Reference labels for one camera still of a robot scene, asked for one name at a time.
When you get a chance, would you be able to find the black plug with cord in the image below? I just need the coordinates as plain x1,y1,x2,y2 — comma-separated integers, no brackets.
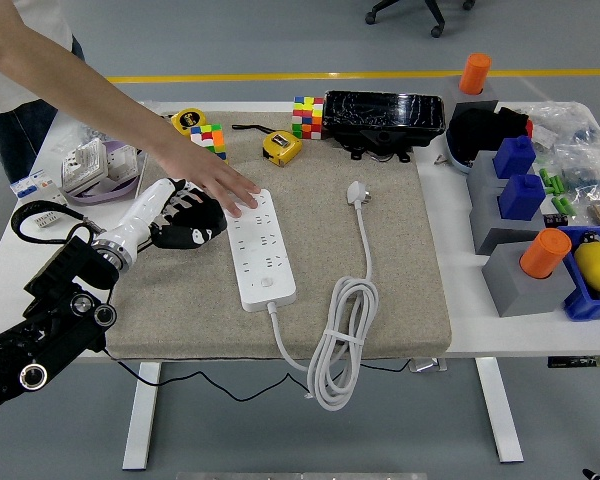
102,192,412,404

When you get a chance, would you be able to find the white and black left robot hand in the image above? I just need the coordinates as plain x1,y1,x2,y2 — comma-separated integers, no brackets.
99,177,217,260

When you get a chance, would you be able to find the black office chair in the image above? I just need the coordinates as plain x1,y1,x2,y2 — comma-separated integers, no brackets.
364,0,476,39

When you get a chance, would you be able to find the yellow tape measure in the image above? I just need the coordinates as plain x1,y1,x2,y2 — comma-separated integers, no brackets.
171,108,208,137
231,122,304,168

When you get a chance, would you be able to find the white switch box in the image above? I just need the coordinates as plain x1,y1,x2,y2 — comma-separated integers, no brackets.
59,138,110,196

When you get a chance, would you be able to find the white bowl with blue rim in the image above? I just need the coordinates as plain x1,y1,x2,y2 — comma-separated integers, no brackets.
444,129,476,175

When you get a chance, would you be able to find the white socket panel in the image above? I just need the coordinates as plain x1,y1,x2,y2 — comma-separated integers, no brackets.
107,144,141,179

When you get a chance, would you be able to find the purple tape roll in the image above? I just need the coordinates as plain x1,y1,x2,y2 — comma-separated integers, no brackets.
72,139,144,207

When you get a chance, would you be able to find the person's hand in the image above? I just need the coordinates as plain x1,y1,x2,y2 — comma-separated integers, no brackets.
167,142,263,219

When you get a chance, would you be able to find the colourful puzzle cube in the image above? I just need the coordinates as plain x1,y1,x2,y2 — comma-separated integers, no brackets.
292,95,326,141
189,123,230,164

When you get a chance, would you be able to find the clear bag with white labels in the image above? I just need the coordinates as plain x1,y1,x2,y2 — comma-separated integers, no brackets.
527,102,589,151

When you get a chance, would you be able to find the blue block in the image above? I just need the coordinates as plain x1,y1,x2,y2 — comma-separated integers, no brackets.
493,135,538,180
497,173,547,221

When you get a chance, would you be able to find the white table leg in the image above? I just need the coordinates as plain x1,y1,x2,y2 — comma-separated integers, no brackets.
474,357,525,464
122,360,162,471

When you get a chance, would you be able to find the black device with cracked screen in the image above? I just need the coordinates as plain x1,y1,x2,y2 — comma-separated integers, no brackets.
323,89,447,164

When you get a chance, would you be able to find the grey block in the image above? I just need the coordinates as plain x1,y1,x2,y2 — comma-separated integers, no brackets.
481,240,579,319
468,185,551,256
438,74,502,117
467,149,539,194

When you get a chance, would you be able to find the white circuit breaker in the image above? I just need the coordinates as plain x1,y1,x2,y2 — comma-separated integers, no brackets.
8,168,76,230

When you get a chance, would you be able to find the black cloth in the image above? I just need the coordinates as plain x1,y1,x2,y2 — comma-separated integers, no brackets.
447,105,531,166

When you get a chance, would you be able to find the grey-brown mat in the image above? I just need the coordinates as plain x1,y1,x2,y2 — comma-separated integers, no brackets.
104,110,454,362

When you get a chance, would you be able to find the metal clamp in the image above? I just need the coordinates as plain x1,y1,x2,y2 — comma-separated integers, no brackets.
408,357,449,374

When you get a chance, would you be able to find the black label strip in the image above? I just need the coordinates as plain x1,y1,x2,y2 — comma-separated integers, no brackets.
547,355,600,370

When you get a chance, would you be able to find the orange cylinder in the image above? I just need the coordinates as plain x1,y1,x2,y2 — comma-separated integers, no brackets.
458,52,493,96
518,228,573,280

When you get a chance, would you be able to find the person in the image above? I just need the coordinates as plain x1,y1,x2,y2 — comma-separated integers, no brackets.
0,0,86,184

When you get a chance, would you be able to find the clear bag of blue parts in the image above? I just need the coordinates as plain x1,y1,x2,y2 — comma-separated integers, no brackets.
554,124,600,197

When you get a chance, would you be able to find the blue plastic bin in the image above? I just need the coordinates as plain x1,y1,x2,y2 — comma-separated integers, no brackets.
557,224,600,322

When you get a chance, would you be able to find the white power cable with plug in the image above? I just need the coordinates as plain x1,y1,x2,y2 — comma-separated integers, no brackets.
265,180,380,413

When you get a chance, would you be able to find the white power strip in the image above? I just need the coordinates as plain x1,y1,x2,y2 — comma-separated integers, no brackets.
224,188,298,313

